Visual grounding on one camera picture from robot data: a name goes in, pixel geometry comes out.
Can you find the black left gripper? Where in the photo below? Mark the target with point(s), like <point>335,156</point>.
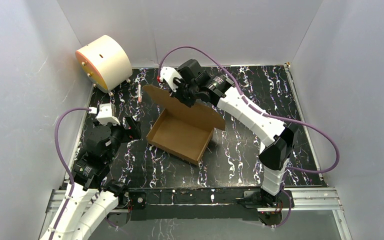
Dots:
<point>125,129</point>

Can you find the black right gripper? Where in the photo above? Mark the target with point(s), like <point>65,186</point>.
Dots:
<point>177,95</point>

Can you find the brown cardboard box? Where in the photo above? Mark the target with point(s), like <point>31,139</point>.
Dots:
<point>182,131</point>

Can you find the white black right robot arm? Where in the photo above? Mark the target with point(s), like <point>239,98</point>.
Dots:
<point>277,139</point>

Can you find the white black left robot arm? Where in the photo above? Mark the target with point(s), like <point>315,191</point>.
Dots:
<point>88,200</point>

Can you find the pink pen on table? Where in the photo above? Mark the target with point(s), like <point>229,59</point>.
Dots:
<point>139,93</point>

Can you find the cream cylindrical drum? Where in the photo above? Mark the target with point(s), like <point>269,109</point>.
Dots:
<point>105,63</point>

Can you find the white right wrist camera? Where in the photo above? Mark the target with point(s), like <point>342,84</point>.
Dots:
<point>170,76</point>

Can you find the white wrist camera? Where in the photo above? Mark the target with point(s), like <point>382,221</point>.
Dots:
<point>105,114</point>
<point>170,76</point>

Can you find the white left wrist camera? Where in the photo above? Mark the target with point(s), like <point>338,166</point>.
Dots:
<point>105,114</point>

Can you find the aluminium front frame rail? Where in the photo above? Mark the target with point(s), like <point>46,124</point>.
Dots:
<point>297,198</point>

